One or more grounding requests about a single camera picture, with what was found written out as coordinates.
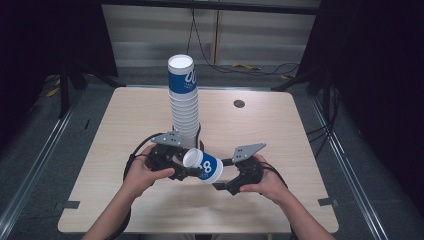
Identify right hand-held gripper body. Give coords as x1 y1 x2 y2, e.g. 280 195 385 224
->
231 143 267 185

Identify black metal stand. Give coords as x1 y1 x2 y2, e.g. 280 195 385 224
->
58 63 71 118

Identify long yellow tape strip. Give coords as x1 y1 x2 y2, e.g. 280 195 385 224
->
232 62 262 71

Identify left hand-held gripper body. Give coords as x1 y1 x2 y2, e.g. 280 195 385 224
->
146 130 188 172

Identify hanging black cables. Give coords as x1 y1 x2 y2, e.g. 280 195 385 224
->
187 8 301 76

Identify black frame bar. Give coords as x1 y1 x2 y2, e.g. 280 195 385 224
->
100 0 322 16

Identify stack of white paper cups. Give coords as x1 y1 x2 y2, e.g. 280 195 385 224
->
167 54 201 150

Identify black wire cup holder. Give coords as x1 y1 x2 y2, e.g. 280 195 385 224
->
171 122 205 152

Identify blue label paper cup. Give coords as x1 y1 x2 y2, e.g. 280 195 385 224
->
182 147 224 185

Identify bundle of black floor cables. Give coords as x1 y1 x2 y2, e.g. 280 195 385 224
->
305 83 342 158

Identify grey tape strip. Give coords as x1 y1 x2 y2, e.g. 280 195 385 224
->
54 200 81 211
317 197 340 207

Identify person's left hand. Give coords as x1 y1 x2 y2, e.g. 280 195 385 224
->
123 144 176 201

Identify person's right hand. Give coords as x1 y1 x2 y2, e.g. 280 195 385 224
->
239 154 291 205

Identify metal floor rail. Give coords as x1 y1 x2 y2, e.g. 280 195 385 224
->
310 96 390 240
0 105 76 235

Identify black stand leg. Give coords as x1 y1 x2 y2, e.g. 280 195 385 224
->
270 71 315 92

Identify black curtain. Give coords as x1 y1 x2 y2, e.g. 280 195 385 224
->
296 0 424 209
0 0 118 149

